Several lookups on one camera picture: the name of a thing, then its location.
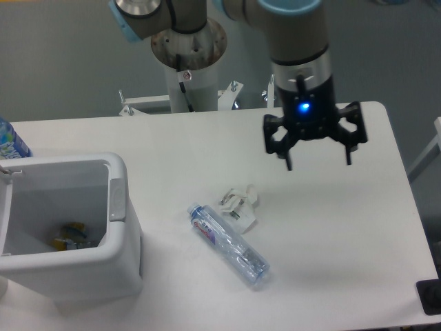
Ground black cable on pedestal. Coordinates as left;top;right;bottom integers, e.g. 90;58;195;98
174;53;194;113

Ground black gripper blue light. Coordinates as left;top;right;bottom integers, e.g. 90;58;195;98
263;54;369;172

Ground white plastic trash can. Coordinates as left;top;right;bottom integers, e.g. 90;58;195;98
1;152;143;303

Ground blue labelled bottle at left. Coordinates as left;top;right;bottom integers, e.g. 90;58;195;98
1;118;32;159

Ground white metal base frame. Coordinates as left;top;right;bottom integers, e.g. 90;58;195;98
118;79;276;117

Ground white paper wrapper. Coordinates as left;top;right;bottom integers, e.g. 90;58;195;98
218;184;259;234

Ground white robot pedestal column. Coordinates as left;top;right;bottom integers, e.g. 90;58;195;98
151;18;227;112

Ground clear plastic water bottle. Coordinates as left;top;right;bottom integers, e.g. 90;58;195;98
187;203;270;290

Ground yellow wrapper inside trash can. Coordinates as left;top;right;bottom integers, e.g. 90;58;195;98
50;222;94;251

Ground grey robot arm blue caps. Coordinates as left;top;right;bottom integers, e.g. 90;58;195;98
108;1;368;160

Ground white frame at right edge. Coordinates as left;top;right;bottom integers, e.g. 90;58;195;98
407;117;440;183

